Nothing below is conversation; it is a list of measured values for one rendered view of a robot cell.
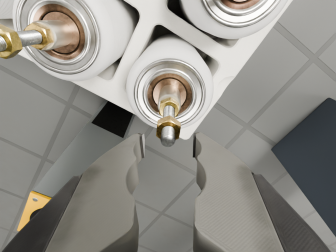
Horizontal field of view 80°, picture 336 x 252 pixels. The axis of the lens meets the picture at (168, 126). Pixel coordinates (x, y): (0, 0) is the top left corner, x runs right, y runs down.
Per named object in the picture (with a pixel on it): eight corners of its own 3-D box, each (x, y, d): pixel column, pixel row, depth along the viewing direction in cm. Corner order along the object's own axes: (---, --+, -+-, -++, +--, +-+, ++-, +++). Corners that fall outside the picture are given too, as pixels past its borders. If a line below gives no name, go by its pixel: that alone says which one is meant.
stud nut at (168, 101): (176, 117, 19) (177, 121, 18) (159, 115, 19) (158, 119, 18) (179, 97, 18) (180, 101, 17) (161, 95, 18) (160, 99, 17)
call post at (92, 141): (140, 104, 49) (99, 215, 22) (127, 126, 52) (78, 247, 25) (113, 90, 48) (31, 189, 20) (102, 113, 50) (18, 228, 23)
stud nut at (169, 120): (177, 138, 16) (178, 144, 15) (156, 136, 16) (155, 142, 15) (181, 116, 15) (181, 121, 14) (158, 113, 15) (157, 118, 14)
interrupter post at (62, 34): (62, 51, 20) (43, 57, 17) (43, 28, 19) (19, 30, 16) (80, 37, 19) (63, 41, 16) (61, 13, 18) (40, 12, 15)
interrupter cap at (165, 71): (120, 82, 21) (118, 84, 21) (182, 41, 19) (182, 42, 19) (159, 135, 24) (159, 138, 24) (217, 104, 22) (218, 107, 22)
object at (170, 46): (134, 52, 37) (105, 80, 21) (180, 21, 34) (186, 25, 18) (163, 95, 41) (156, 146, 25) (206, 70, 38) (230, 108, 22)
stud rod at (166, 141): (173, 105, 20) (174, 148, 14) (163, 104, 20) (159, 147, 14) (175, 96, 20) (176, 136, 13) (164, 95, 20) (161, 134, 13)
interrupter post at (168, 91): (154, 90, 22) (151, 101, 19) (173, 78, 21) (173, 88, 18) (166, 108, 22) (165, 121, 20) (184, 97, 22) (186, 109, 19)
